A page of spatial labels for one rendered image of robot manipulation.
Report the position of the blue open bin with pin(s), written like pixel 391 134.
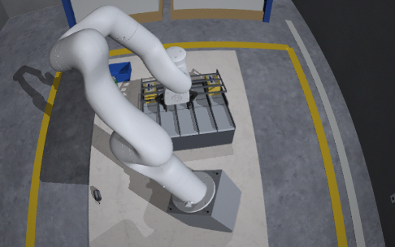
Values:
pixel 123 71

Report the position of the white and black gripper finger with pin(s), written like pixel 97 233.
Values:
pixel 160 101
pixel 192 97

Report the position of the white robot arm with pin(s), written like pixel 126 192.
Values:
pixel 141 140

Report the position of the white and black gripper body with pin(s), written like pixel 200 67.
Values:
pixel 171 98

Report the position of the yellow butter carton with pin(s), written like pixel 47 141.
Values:
pixel 214 82
pixel 152 96

